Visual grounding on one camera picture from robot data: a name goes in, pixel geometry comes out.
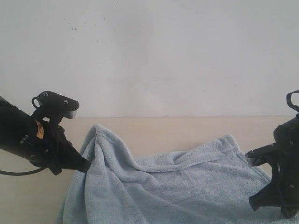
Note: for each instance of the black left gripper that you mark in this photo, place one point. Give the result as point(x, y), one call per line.
point(45, 144)

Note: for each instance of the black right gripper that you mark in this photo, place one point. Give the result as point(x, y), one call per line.
point(283, 190)

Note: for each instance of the light blue fleece towel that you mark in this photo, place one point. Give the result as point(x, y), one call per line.
point(210, 184)

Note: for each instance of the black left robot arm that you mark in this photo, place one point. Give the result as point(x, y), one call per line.
point(14, 125)

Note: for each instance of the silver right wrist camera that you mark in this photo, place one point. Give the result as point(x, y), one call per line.
point(258, 156)

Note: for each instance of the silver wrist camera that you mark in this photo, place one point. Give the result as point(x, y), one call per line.
point(54, 106)
point(258, 156)

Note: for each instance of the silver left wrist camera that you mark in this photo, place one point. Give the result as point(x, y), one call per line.
point(54, 106)

